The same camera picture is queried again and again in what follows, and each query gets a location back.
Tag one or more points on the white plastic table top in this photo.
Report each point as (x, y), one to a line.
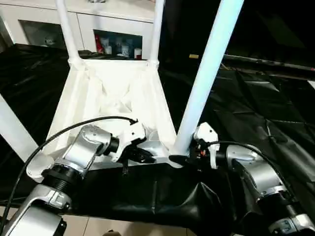
(108, 86)

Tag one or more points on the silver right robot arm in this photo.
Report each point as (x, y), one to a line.
(261, 172)

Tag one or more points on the black plastic mat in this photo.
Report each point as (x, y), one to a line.
(258, 110)

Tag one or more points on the brown round floor object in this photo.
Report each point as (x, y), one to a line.
(113, 233)

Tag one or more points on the small white jar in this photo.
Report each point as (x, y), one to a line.
(138, 53)
(107, 50)

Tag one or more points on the red package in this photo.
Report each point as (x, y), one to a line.
(98, 43)

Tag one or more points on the dark metal rod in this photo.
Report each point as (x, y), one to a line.
(270, 62)

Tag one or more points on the black box gold label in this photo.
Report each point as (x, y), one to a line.
(177, 29)

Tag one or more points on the white flat board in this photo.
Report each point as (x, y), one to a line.
(311, 84)

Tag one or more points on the grey ornament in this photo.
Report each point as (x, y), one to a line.
(95, 1)

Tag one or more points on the white glass-door cabinet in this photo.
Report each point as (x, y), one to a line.
(37, 12)

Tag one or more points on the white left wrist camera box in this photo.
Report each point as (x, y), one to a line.
(134, 135)

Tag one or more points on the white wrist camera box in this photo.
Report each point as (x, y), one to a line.
(205, 132)
(134, 135)

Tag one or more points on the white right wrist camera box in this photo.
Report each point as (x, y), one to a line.
(205, 132)

